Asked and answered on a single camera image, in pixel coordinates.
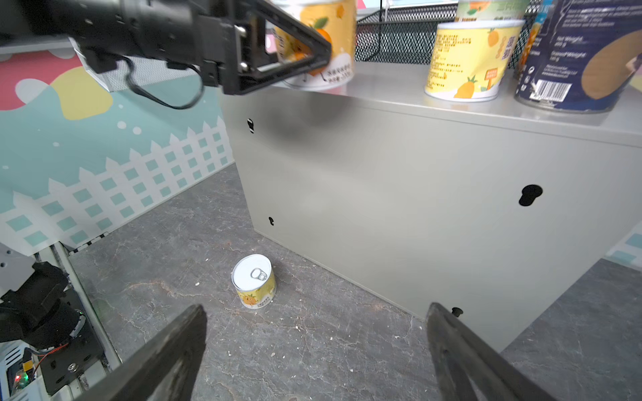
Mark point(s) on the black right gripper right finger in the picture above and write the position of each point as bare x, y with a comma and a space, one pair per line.
466, 366

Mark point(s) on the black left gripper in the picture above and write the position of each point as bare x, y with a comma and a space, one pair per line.
230, 40

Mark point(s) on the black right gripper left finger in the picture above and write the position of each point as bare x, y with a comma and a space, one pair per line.
166, 368

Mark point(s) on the yellow can white lid front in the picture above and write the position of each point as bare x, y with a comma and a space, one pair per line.
469, 59

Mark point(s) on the dark navy label can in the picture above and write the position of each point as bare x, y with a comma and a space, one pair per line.
583, 57

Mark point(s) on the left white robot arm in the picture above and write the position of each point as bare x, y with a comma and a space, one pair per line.
109, 32

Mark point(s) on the grey metal cabinet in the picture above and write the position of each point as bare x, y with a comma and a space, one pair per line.
415, 199

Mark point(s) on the black cabinet lock knob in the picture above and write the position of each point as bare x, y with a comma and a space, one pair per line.
529, 195

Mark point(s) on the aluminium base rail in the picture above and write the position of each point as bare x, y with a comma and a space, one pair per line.
53, 346

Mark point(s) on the black mesh wire basket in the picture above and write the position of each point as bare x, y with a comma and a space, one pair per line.
406, 34

